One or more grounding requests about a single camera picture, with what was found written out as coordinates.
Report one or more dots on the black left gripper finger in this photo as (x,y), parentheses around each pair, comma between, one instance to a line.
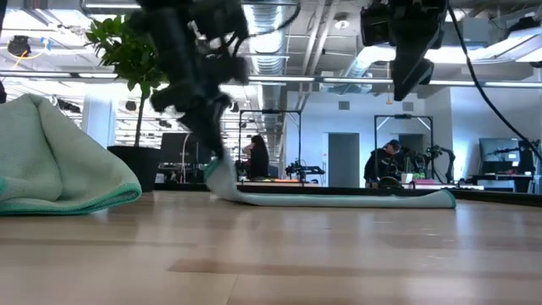
(209,133)

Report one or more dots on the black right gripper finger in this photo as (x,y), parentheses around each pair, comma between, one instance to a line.
(410,78)

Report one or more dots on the mint green microfiber towel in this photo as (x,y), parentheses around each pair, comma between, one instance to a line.
(339,200)
(51,169)

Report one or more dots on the black background robot arm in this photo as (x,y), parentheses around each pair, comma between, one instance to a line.
(440,149)
(301,170)

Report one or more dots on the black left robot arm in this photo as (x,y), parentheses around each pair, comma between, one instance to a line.
(178,51)

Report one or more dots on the black computer monitor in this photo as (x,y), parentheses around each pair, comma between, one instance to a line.
(499,149)
(173,148)

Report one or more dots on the black plant pot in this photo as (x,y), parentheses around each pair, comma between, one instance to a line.
(135,167)

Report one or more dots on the green leafy indoor tree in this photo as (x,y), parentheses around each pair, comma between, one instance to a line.
(123,55)

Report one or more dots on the white building column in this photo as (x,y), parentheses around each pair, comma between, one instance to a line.
(99,123)

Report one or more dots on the plain closed door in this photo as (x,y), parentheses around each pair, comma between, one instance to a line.
(344,161)

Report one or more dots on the dark office desk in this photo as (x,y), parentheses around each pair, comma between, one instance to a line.
(499,178)

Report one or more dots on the black ceiling device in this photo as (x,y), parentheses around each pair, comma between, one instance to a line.
(19,46)

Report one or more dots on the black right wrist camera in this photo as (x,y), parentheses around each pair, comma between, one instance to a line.
(374,25)

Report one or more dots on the black table edge rail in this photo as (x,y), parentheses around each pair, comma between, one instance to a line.
(182,186)

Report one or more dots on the silver ceiling air duct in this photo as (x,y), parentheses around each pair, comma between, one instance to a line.
(267,38)

